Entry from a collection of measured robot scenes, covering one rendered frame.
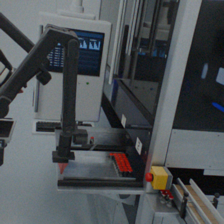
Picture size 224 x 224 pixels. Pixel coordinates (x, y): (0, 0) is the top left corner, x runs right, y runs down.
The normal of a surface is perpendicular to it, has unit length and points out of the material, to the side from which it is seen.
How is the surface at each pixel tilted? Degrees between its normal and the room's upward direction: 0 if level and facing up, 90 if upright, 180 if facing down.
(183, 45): 90
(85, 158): 0
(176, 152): 90
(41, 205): 0
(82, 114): 90
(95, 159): 0
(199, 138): 90
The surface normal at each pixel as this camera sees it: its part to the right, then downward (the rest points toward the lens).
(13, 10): 0.18, 0.33
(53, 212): 0.15, -0.94
